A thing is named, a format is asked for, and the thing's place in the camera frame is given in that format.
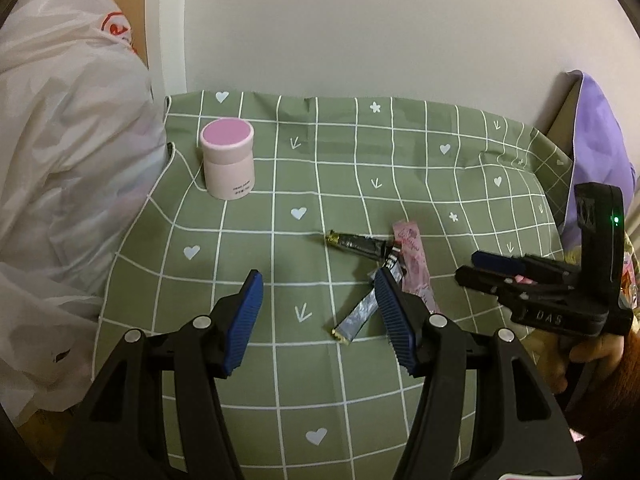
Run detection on pink sachet wrapper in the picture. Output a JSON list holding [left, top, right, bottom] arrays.
[[393, 221, 440, 313]]

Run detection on dark red foil packet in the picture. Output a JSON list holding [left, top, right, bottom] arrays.
[[324, 228, 407, 345]]

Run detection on yellow trash bag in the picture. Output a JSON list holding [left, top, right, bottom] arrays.
[[620, 235, 639, 310]]

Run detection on right hand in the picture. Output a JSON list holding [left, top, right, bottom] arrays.
[[523, 330, 625, 393]]

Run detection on brown fuzzy sleeve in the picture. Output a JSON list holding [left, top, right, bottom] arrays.
[[566, 330, 639, 437]]

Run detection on purple pillow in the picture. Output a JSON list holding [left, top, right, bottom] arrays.
[[560, 70, 637, 250]]

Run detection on green checkered tablecloth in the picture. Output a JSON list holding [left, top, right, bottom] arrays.
[[94, 91, 572, 479]]

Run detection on white plastic bag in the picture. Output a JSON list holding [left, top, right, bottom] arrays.
[[1, 0, 167, 425]]

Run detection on pink cylindrical jar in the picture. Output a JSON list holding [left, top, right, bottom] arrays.
[[200, 117, 255, 200]]

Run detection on black camera box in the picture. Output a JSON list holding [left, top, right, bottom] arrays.
[[574, 182, 624, 312]]

